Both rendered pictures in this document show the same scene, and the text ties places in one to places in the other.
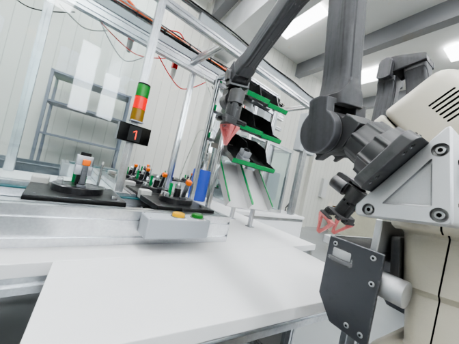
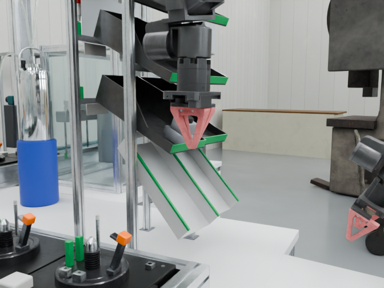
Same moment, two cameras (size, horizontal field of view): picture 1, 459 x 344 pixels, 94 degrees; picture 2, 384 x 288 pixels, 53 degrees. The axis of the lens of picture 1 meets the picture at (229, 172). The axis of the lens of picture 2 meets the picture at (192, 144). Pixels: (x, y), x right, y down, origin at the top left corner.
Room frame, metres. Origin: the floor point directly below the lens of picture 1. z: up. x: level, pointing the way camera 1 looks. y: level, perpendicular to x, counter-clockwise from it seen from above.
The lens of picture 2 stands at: (0.17, 0.32, 1.33)
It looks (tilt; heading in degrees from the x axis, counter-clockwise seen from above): 8 degrees down; 335
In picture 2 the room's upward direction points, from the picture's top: straight up
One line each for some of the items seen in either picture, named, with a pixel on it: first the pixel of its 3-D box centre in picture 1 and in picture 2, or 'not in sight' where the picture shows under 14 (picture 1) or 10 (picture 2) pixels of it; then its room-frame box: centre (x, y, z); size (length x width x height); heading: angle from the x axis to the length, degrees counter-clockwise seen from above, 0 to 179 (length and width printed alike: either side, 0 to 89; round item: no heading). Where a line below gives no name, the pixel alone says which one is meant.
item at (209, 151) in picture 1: (207, 149); (34, 94); (1.90, 0.24, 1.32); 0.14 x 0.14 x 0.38
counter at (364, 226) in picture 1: (372, 228); (281, 131); (7.17, -5.09, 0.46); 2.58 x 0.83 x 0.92; 32
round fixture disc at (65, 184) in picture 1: (78, 188); not in sight; (0.69, 0.46, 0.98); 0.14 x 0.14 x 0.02
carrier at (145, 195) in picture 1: (177, 191); (91, 256); (0.90, 0.20, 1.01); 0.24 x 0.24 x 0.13; 39
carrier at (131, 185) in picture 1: (156, 182); (4, 235); (1.09, 0.35, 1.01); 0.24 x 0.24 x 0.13; 39
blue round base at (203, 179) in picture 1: (199, 184); (38, 171); (1.90, 0.24, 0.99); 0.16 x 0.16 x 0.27
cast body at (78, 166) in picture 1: (84, 163); not in sight; (0.70, 0.47, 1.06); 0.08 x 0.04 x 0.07; 38
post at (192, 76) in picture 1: (182, 119); not in sight; (2.03, 0.55, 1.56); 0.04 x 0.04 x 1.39; 39
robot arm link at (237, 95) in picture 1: (235, 97); (191, 43); (0.78, 0.04, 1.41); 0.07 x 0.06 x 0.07; 25
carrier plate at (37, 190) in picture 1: (77, 193); not in sight; (0.69, 0.46, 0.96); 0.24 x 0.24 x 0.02; 39
